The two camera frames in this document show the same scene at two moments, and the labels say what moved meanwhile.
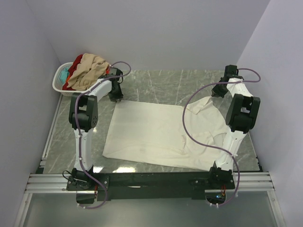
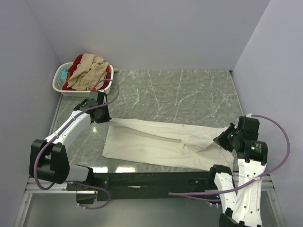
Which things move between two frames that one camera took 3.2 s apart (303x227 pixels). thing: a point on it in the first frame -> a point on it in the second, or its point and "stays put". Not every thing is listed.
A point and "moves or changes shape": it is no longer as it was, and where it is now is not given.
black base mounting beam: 111,186 stays put
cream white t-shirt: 152,132 moves or changes shape
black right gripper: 216,93 -> 220,139
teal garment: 64,76 stays put
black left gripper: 119,96 -> 105,118
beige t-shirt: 90,68 stays put
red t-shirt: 77,60 stays put
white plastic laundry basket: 57,82 stays put
